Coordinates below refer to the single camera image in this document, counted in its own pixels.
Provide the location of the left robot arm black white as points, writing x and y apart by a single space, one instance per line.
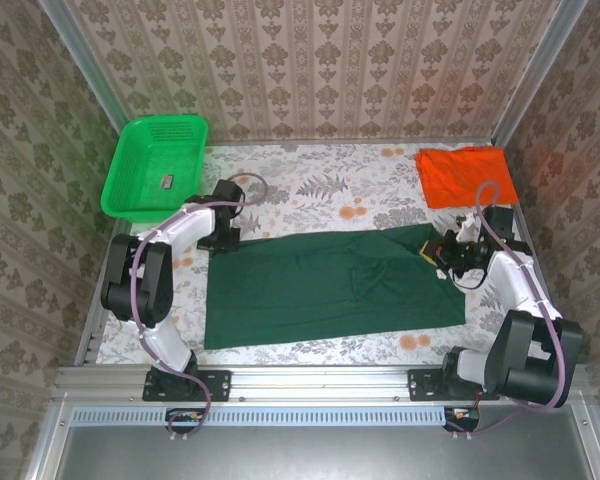
135 280

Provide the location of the floral table cover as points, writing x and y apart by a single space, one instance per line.
330 170

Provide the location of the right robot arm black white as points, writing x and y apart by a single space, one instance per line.
530 360

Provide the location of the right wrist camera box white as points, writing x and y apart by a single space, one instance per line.
466 229

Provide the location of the dark green t-shirt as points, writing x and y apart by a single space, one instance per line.
305 290

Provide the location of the long aluminium base rail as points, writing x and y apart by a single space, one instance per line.
320 385

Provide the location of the small label sticker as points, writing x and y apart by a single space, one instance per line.
168 182

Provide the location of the orange t-shirt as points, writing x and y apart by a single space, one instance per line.
455 175

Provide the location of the small black connector board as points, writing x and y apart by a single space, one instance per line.
185 419
462 417

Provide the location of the grey metal panel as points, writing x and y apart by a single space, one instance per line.
330 455

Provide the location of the aluminium frame post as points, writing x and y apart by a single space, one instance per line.
538 70
80 50

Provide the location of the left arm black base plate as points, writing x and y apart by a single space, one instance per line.
220 385

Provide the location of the aluminium side rail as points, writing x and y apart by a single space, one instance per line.
91 345
526 220

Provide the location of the green plastic basket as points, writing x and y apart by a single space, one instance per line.
130 165

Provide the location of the thin aluminium wall rail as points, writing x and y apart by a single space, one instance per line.
330 142

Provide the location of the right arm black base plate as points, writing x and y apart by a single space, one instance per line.
420 385

